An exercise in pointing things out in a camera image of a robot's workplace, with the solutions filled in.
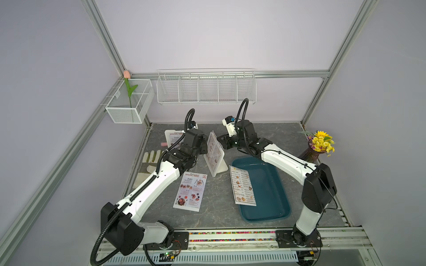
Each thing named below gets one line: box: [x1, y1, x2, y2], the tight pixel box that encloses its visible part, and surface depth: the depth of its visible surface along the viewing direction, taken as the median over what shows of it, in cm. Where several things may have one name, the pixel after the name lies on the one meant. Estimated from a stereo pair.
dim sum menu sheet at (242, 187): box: [229, 165, 257, 207], surface depth 87 cm
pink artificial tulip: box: [123, 69, 139, 109], surface depth 92 cm
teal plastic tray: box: [231, 156, 292, 223], surface depth 86 cm
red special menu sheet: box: [173, 171, 209, 213], surface depth 91 cm
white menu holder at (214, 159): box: [203, 130, 229, 178], surface depth 89 cm
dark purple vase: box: [298, 140, 328, 163], surface depth 87 cm
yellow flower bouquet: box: [297, 130, 336, 157], surface depth 80 cm
